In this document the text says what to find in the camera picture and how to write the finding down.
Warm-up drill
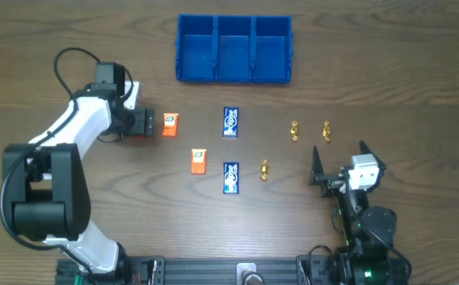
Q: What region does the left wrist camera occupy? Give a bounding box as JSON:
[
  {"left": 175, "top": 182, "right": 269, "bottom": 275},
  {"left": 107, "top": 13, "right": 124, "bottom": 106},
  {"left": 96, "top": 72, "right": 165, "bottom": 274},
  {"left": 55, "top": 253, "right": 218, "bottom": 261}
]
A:
[{"left": 123, "top": 80, "right": 141, "bottom": 111}]

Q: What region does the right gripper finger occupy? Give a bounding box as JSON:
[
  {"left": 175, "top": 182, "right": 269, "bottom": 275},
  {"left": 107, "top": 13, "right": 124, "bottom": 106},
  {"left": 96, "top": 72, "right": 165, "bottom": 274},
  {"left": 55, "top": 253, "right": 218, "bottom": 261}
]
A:
[
  {"left": 308, "top": 145, "right": 328, "bottom": 186},
  {"left": 358, "top": 140, "right": 388, "bottom": 172}
]

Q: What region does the blue tray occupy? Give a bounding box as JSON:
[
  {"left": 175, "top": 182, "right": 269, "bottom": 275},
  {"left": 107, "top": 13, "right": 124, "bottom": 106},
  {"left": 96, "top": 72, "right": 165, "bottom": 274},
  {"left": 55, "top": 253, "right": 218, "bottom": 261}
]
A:
[{"left": 175, "top": 13, "right": 294, "bottom": 85}]

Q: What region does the orange candy box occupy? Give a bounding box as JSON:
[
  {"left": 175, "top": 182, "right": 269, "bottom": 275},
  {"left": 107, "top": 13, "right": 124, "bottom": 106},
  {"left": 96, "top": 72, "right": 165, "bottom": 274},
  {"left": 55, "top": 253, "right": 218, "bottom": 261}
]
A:
[
  {"left": 161, "top": 112, "right": 180, "bottom": 139},
  {"left": 190, "top": 148, "right": 208, "bottom": 176}
]

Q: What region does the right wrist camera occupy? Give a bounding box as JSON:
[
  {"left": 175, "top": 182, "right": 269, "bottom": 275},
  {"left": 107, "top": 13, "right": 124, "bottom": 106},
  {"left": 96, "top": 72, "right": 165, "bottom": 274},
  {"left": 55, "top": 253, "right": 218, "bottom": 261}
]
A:
[{"left": 343, "top": 154, "right": 381, "bottom": 193}]

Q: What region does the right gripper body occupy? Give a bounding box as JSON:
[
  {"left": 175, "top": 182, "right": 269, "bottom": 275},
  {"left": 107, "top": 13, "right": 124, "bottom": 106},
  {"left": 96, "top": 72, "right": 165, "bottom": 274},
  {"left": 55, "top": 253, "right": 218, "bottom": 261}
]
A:
[{"left": 318, "top": 170, "right": 351, "bottom": 199}]

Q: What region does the mounting rail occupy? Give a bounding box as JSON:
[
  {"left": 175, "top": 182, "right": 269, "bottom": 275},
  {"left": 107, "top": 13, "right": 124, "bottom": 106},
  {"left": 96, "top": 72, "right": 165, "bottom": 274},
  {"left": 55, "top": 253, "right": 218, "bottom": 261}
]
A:
[{"left": 55, "top": 256, "right": 408, "bottom": 285}]

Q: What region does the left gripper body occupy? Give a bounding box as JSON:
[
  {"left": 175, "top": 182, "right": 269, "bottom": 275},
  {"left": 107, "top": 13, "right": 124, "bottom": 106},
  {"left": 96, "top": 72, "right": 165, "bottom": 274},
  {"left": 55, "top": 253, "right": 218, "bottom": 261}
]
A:
[{"left": 131, "top": 106, "right": 156, "bottom": 139}]

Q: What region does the blue candy pack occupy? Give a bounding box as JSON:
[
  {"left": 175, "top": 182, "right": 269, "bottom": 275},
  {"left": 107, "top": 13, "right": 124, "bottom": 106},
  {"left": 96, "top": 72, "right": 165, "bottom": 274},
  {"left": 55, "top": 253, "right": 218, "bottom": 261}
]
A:
[
  {"left": 222, "top": 161, "right": 241, "bottom": 195},
  {"left": 222, "top": 106, "right": 240, "bottom": 139}
]

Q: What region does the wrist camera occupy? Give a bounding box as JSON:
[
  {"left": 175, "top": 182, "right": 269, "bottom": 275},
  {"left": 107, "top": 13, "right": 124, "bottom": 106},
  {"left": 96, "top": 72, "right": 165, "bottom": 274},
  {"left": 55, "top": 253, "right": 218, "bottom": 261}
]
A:
[
  {"left": 343, "top": 154, "right": 381, "bottom": 193},
  {"left": 123, "top": 80, "right": 141, "bottom": 111}
]

